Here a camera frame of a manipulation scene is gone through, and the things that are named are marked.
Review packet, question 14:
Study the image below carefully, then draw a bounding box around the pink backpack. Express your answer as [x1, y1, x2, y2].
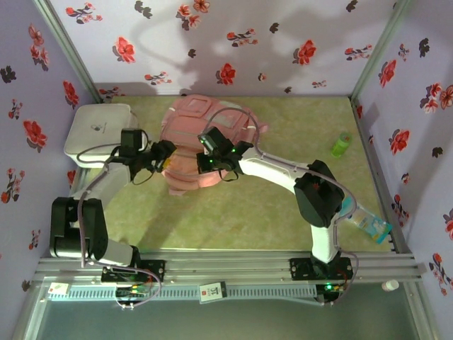
[159, 93, 270, 196]

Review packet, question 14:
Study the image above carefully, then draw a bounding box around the white storage box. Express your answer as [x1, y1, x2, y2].
[63, 103, 139, 169]

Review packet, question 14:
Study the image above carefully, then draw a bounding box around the green marbled table mat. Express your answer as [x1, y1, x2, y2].
[68, 96, 394, 251]

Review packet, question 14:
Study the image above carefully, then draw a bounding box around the green plastic bottle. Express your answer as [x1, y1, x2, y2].
[331, 131, 354, 159]

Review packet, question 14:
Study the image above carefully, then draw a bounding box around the white label card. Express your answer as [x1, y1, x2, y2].
[198, 280, 227, 304]

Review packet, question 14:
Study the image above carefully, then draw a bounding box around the small white red box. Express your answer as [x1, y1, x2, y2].
[48, 282, 70, 298]

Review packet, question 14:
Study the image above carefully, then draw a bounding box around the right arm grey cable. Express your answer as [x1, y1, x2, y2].
[203, 107, 361, 307]

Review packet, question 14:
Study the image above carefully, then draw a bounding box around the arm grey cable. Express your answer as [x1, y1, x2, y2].
[76, 129, 162, 311]
[203, 107, 361, 307]

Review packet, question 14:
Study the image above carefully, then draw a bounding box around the left arm grey cable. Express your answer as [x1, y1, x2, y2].
[76, 129, 162, 311]

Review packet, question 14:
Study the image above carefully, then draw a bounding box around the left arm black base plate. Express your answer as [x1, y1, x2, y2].
[101, 259, 166, 284]

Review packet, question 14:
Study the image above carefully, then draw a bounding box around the aluminium mounting rail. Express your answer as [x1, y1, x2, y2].
[33, 249, 425, 284]

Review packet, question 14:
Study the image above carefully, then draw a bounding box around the aluminium corner post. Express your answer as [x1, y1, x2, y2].
[350, 0, 415, 102]
[33, 0, 104, 103]

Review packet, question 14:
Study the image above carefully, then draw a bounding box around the grey slotted cable duct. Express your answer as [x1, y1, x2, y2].
[47, 285, 318, 302]

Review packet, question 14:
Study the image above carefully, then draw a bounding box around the small circuit board with wires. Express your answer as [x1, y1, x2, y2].
[115, 285, 149, 298]
[316, 282, 346, 305]

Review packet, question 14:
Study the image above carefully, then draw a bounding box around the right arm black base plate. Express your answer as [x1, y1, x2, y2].
[289, 257, 354, 283]

